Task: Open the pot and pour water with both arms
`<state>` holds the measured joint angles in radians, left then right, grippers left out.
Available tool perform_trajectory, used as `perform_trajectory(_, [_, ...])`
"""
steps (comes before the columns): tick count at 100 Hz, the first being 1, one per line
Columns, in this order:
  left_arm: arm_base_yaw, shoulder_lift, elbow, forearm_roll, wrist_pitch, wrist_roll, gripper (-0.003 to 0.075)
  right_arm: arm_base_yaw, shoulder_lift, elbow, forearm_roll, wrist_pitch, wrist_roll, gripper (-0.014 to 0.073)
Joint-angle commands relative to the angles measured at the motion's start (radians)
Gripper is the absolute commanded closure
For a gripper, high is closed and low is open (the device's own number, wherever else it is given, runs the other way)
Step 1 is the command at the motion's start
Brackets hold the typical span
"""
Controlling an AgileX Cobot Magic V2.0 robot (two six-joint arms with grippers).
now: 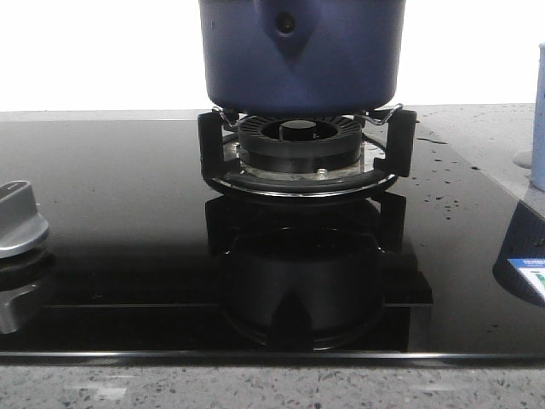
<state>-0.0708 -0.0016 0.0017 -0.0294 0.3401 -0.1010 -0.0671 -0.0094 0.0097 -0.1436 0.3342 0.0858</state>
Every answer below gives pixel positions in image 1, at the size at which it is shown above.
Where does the blue cooking pot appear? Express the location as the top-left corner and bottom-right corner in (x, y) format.
(198, 0), (405, 117)

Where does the light blue cup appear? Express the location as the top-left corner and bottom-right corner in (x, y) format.
(531, 43), (545, 191)

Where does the black pot support grate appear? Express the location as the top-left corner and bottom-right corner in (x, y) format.
(198, 104), (416, 199)

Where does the black gas burner head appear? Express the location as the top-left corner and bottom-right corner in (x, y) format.
(238, 116), (363, 174)

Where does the black glass cooktop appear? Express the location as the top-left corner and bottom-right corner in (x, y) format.
(1, 120), (544, 365)

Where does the silver stove control knob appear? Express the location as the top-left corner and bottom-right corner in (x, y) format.
(1, 181), (49, 259)

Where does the energy label sticker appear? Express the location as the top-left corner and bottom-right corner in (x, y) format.
(508, 258), (544, 308)

